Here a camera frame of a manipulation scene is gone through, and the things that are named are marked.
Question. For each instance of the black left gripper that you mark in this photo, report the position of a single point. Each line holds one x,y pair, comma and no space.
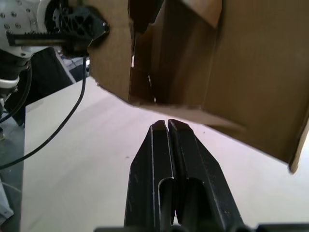
36,39

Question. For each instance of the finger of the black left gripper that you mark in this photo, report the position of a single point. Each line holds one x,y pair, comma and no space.
144,23

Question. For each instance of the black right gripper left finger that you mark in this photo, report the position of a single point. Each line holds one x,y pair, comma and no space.
142,183

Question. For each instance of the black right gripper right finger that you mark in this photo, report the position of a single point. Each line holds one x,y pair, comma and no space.
207,193

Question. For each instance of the small brown cardboard box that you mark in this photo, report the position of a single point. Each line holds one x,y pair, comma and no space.
253,72

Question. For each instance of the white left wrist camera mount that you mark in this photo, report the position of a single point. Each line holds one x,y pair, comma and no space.
21,17

